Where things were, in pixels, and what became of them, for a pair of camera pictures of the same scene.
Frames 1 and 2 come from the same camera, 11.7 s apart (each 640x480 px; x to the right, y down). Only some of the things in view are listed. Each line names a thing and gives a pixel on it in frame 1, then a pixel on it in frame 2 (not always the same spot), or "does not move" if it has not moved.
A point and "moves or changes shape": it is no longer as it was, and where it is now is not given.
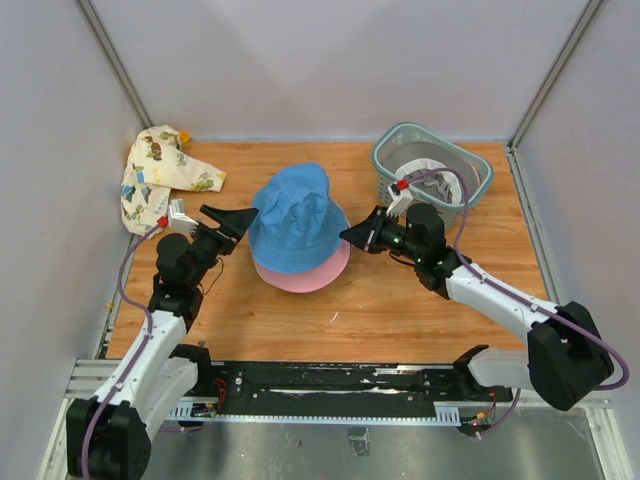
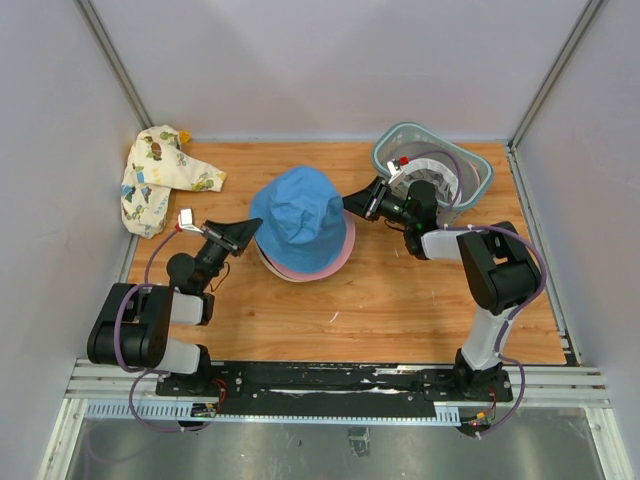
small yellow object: (184, 136) does not move
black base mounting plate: (344, 387) does not move
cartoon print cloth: (157, 165) does not move
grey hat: (439, 183) does not move
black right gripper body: (392, 236) -> (385, 205)
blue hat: (297, 228) does not move
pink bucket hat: (306, 280) moves or changes shape
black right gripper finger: (364, 234) -> (355, 203)
